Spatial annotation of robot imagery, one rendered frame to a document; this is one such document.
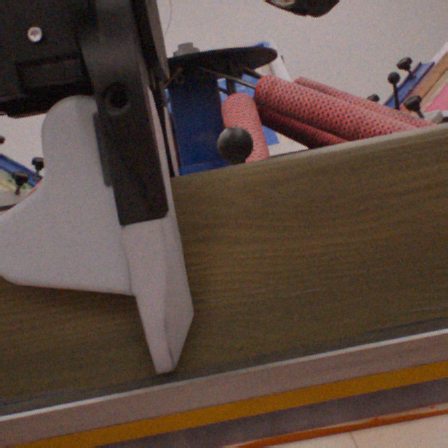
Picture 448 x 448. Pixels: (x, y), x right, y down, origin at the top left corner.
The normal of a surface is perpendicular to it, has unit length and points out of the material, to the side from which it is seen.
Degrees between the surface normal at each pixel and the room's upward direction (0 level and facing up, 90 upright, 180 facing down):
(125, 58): 81
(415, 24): 90
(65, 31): 90
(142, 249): 104
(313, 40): 90
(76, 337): 89
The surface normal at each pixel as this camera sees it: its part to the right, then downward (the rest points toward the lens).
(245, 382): 0.00, 0.07
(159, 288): 0.05, 0.33
